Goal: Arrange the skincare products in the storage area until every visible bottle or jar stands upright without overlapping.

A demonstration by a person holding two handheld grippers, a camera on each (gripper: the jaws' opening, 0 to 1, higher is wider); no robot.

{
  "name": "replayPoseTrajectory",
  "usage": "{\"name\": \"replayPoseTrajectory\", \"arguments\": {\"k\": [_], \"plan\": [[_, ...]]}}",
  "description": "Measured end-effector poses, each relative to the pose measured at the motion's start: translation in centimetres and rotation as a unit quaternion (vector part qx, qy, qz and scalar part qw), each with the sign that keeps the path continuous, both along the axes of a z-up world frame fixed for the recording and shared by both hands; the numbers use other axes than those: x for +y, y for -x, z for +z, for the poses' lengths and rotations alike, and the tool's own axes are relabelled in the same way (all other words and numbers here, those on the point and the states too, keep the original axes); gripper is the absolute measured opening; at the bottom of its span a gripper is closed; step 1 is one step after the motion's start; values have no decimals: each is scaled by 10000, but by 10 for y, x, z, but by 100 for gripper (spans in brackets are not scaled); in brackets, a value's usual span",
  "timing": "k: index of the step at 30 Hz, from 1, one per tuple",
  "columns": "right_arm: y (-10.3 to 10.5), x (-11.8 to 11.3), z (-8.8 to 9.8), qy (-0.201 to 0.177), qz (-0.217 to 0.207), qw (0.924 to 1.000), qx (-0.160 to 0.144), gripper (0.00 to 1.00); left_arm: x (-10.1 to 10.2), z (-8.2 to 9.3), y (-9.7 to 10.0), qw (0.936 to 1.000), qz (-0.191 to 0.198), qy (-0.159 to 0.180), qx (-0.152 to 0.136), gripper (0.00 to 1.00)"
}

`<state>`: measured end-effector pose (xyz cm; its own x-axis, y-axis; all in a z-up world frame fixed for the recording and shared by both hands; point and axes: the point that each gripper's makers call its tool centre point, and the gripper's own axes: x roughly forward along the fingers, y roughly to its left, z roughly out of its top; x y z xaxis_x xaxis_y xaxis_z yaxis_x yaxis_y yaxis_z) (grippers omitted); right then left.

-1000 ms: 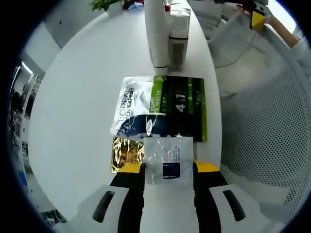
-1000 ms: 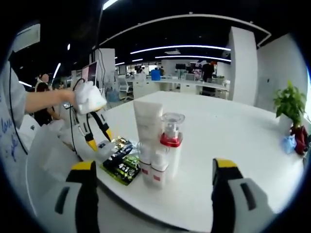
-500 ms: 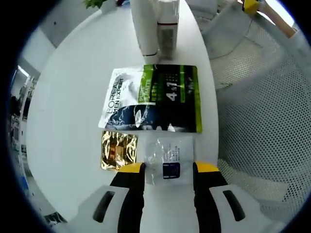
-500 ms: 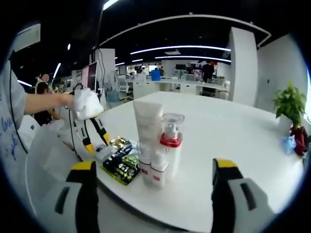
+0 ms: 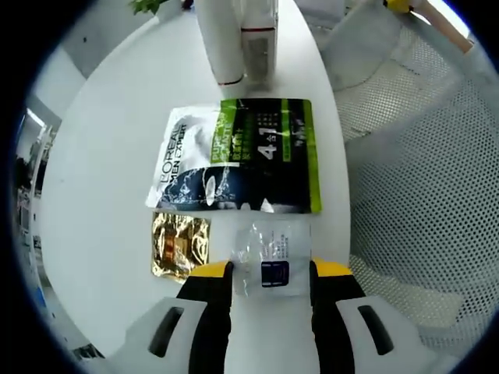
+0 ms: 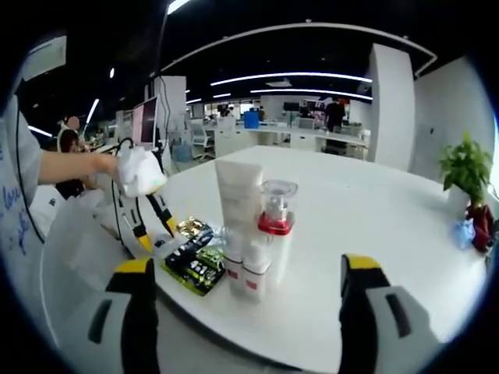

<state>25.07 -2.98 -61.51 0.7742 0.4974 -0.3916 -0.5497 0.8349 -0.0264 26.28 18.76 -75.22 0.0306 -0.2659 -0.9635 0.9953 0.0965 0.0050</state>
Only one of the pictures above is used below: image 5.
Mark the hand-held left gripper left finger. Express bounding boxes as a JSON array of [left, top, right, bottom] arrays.
[[104, 259, 235, 374]]

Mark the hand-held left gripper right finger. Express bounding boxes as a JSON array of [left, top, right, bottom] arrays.
[[309, 256, 430, 374]]

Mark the gold foil skincare sachet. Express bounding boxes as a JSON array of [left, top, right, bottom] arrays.
[[150, 210, 212, 285]]

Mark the small clear sachet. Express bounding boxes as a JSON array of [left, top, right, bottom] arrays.
[[228, 219, 313, 300]]

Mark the cream skincare tube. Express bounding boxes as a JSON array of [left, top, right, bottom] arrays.
[[195, 0, 248, 86]]

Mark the green black skincare sachet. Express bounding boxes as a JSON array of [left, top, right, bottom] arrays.
[[145, 97, 324, 215]]

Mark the grey mesh chair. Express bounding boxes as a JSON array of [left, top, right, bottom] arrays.
[[318, 0, 499, 354]]

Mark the potted green plant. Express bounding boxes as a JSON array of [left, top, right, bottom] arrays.
[[127, 0, 175, 17]]

